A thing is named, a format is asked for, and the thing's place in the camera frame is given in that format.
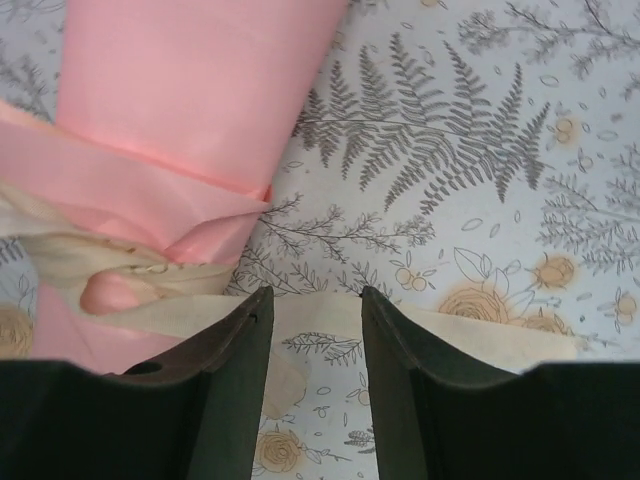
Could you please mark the floral patterned table mat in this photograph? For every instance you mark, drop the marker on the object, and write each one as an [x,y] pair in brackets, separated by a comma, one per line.
[471,158]

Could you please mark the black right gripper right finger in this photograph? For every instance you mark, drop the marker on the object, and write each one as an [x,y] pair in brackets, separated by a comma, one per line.
[439,413]

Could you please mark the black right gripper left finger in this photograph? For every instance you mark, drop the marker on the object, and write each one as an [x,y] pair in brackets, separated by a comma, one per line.
[192,412]

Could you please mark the cream ribbon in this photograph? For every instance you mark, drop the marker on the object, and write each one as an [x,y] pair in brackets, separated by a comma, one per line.
[178,301]

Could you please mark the pink wrapping paper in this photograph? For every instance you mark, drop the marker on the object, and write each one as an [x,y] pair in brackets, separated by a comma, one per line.
[171,119]

